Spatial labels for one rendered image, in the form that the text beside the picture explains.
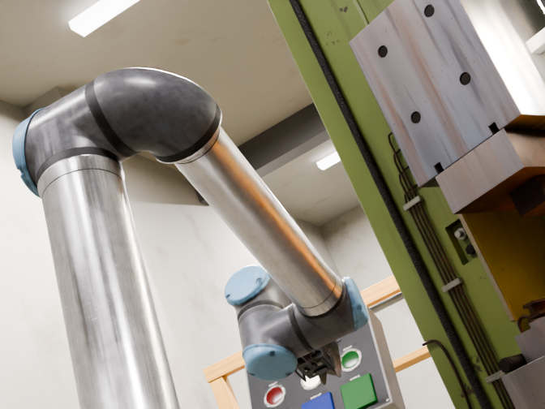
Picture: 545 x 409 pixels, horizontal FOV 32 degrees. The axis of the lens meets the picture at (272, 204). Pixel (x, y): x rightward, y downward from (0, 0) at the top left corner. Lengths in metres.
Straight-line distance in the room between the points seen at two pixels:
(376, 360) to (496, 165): 0.50
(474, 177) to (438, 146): 0.11
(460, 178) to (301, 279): 0.65
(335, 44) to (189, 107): 1.25
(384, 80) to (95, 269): 1.19
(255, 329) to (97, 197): 0.55
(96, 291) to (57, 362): 3.90
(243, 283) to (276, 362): 0.17
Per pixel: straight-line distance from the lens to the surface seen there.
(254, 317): 1.68
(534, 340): 2.01
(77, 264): 1.16
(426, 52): 2.13
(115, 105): 1.25
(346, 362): 2.14
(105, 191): 1.22
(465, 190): 2.06
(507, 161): 2.01
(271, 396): 2.21
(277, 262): 1.48
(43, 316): 5.10
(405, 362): 5.12
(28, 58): 5.59
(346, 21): 2.47
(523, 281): 2.29
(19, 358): 4.80
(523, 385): 1.97
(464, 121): 2.06
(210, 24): 5.89
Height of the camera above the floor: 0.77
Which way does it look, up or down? 19 degrees up
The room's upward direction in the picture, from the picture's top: 23 degrees counter-clockwise
